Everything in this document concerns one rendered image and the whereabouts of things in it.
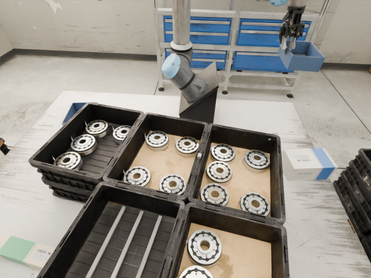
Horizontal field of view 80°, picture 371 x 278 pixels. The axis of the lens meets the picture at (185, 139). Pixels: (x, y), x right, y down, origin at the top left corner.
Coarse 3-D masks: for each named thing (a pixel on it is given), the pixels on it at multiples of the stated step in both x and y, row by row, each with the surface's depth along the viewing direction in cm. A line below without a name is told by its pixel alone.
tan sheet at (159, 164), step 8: (168, 136) 106; (176, 136) 106; (144, 144) 102; (144, 152) 98; (152, 152) 98; (160, 152) 98; (168, 152) 98; (176, 152) 98; (136, 160) 95; (144, 160) 95; (152, 160) 95; (160, 160) 95; (168, 160) 95; (176, 160) 95; (184, 160) 95; (192, 160) 95; (152, 168) 92; (160, 168) 92; (168, 168) 92; (176, 168) 92; (184, 168) 92; (152, 176) 89; (160, 176) 89; (184, 176) 89; (152, 184) 86
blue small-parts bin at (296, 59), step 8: (288, 40) 116; (280, 48) 117; (296, 48) 118; (304, 48) 118; (312, 48) 113; (280, 56) 116; (288, 56) 106; (296, 56) 102; (304, 56) 102; (312, 56) 112; (320, 56) 105; (288, 64) 106; (296, 64) 104; (304, 64) 104; (312, 64) 104; (320, 64) 104
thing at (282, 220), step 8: (208, 128) 95; (224, 128) 96; (232, 128) 96; (208, 136) 92; (272, 136) 92; (280, 144) 89; (280, 152) 86; (200, 160) 82; (280, 160) 83; (280, 168) 80; (280, 176) 78; (192, 184) 74; (280, 184) 75; (192, 192) 72; (280, 192) 73; (192, 200) 70; (200, 200) 70; (280, 200) 70; (224, 208) 68; (232, 208) 68; (280, 208) 68; (256, 216) 66; (264, 216) 66; (280, 216) 67
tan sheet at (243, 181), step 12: (216, 144) 103; (240, 156) 97; (240, 168) 92; (204, 180) 88; (240, 180) 88; (252, 180) 88; (264, 180) 88; (228, 192) 84; (240, 192) 84; (264, 192) 84; (228, 204) 80
